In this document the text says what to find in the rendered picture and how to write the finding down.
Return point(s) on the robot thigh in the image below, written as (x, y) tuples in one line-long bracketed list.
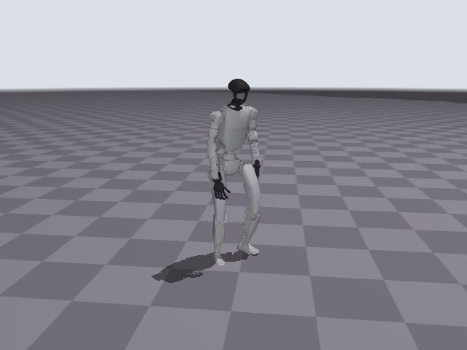
[(252, 189), (219, 205)]

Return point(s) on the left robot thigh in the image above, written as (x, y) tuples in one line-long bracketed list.
[(252, 189)]

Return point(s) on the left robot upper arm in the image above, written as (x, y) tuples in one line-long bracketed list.
[(252, 135)]

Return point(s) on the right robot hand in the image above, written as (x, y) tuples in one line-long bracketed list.
[(219, 188)]

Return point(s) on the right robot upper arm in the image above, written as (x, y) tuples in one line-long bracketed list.
[(215, 119)]

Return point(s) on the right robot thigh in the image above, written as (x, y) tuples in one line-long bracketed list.
[(219, 205)]

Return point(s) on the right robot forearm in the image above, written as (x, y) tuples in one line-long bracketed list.
[(213, 159)]

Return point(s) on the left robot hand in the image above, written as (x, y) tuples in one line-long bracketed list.
[(257, 166)]

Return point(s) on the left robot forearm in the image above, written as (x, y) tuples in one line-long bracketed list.
[(255, 150)]

